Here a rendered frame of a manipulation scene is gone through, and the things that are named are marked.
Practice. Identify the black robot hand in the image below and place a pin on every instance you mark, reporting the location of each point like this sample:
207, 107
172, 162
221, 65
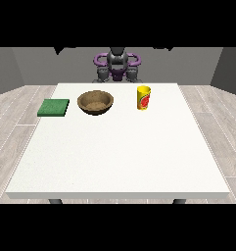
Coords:
58, 49
165, 48

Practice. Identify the brown wooden bowl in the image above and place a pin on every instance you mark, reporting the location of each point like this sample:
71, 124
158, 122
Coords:
95, 102

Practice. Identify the dark table leg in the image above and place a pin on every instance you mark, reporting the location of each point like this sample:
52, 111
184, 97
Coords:
179, 201
55, 201

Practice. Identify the grey robot trunk purple rings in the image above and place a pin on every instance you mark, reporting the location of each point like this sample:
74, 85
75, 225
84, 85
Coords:
117, 67

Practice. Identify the yellow cup with melon print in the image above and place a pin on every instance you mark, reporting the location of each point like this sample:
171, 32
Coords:
143, 97

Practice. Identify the green square pad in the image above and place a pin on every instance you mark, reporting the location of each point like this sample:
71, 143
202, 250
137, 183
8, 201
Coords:
53, 107

